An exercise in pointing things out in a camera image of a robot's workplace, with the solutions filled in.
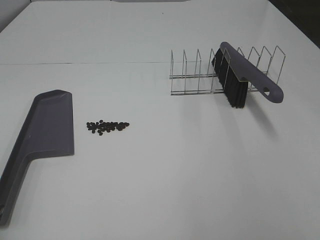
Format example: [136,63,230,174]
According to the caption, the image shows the pile of coffee beans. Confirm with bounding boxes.
[86,119,130,136]

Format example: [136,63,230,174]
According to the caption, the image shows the chrome wire dish rack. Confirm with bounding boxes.
[169,45,286,96]

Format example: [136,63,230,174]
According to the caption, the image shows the grey hand brush black bristles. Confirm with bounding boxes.
[212,41,284,109]

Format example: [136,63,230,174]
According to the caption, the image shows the grey plastic dustpan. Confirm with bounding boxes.
[0,89,75,227]

